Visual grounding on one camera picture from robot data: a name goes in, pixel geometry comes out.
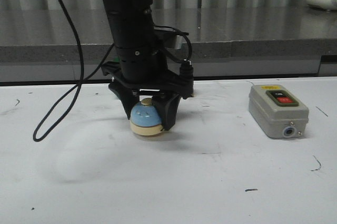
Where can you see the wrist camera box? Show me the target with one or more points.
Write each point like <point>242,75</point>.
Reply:
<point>171,37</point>

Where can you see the black rotary selector switch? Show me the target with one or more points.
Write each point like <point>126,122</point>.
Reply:
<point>193,91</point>

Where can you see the grey stone counter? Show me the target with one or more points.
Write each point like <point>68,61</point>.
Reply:
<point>38,45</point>

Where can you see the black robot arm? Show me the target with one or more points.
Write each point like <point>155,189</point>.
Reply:
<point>145,66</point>

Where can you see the grey on-off switch box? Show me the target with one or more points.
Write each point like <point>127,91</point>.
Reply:
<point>277,111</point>

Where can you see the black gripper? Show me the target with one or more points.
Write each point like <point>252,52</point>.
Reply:
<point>166,84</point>

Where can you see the blue dome call bell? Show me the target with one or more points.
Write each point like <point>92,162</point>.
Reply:
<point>145,120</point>

